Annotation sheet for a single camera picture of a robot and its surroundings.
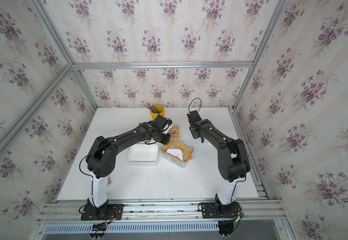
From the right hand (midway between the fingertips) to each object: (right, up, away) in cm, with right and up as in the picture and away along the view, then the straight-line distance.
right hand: (203, 131), depth 95 cm
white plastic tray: (-38, -14, -5) cm, 41 cm away
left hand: (-22, -6, -2) cm, 22 cm away
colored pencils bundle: (-34, +16, +6) cm, 38 cm away
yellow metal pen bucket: (-30, +16, +13) cm, 37 cm away
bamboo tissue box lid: (-12, -10, -6) cm, 17 cm away
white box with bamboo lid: (-19, -1, +5) cm, 19 cm away
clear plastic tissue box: (-17, -12, -10) cm, 23 cm away
